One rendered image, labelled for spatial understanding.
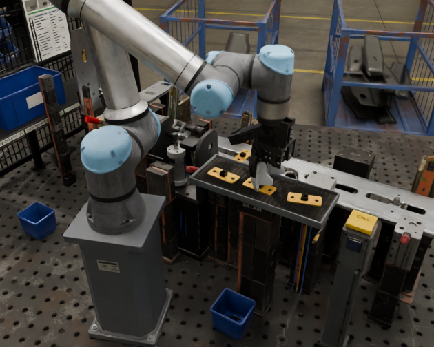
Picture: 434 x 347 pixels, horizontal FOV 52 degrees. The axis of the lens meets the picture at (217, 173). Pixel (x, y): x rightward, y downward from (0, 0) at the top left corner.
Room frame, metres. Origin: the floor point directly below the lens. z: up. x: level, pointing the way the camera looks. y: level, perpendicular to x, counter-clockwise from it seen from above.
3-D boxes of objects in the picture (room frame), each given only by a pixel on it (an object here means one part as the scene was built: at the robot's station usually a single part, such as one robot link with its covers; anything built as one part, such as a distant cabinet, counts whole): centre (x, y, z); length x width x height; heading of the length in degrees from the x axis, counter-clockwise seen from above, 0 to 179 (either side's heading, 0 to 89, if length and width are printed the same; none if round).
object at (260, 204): (0.94, -0.12, 1.16); 0.37 x 0.14 x 0.02; 59
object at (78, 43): (1.73, 0.53, 1.17); 0.12 x 0.01 x 0.34; 149
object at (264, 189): (0.94, -0.11, 1.17); 0.08 x 0.04 x 0.01; 55
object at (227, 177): (0.99, -0.02, 1.17); 0.08 x 0.04 x 0.01; 55
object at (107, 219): (0.90, 0.26, 1.15); 0.15 x 0.15 x 0.10
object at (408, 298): (1.02, -0.63, 0.84); 0.18 x 0.06 x 0.29; 149
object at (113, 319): (0.90, 0.26, 0.90); 0.21 x 0.21 x 0.40; 79
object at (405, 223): (0.90, -0.51, 0.88); 0.11 x 0.10 x 0.36; 149
